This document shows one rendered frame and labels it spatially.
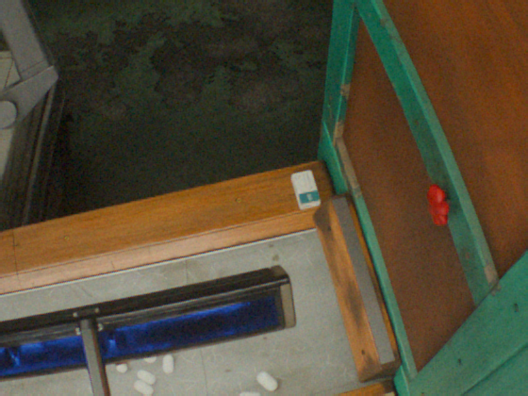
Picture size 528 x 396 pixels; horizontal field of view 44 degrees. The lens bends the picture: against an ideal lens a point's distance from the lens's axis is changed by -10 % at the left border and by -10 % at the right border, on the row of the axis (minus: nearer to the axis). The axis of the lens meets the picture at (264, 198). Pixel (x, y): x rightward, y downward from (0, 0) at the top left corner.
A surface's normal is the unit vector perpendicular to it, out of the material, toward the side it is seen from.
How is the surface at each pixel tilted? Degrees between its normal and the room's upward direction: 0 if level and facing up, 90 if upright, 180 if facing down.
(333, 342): 0
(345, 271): 67
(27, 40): 43
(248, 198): 0
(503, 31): 90
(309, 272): 0
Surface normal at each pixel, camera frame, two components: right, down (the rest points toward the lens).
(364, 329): -0.89, 0.01
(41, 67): 0.27, 0.29
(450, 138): -0.97, 0.21
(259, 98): 0.00, -0.46
